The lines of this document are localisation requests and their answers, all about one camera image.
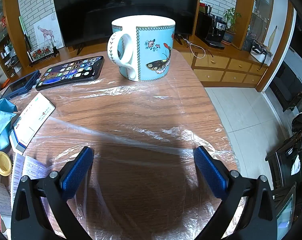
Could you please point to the blue butterfly mug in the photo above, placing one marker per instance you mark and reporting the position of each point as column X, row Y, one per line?
column 151, row 55

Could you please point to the framed flower picture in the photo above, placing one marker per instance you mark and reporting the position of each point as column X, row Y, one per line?
column 40, row 53

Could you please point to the wooden glass display cabinet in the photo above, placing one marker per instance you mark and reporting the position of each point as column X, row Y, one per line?
column 259, row 12
column 6, row 42

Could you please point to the blue tablet case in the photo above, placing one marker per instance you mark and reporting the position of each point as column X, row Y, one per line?
column 18, row 83

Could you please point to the wooden television cabinet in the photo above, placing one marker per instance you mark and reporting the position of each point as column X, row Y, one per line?
column 210, row 73

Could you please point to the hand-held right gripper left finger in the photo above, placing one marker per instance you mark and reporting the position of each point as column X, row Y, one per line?
column 76, row 172

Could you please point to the dark armchair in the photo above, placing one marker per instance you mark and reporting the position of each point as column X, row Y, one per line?
column 285, row 92

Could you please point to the printed paper leaflet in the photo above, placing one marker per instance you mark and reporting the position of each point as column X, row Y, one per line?
column 28, row 170

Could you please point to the white medicine box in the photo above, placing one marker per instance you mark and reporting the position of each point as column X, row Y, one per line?
column 28, row 122

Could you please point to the giraffe drawing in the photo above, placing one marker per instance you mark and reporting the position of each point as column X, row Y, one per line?
column 47, row 33

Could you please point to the green rolled tube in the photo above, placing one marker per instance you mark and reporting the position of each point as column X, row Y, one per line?
column 23, row 27

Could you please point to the black curved television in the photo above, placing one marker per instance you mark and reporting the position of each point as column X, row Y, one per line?
column 91, row 10

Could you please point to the black coffee machine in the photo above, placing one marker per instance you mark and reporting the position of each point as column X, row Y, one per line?
column 213, row 33

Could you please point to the white bag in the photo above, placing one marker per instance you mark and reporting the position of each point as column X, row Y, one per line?
column 257, row 52

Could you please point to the dark wooden chair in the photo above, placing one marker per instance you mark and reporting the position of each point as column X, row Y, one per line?
column 283, row 155

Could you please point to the black smartphone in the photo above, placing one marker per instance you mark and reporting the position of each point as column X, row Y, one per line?
column 71, row 71

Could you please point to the yellow plastic cap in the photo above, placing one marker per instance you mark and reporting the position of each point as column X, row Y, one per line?
column 2, row 162

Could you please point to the blue face mask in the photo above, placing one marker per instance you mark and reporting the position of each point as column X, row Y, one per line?
column 1, row 125

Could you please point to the green potted plant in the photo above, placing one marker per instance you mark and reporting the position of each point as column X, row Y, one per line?
column 230, row 17

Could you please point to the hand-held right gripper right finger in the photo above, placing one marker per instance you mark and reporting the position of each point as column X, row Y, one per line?
column 209, row 172

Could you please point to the small orange object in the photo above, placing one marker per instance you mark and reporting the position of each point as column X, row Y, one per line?
column 6, row 81

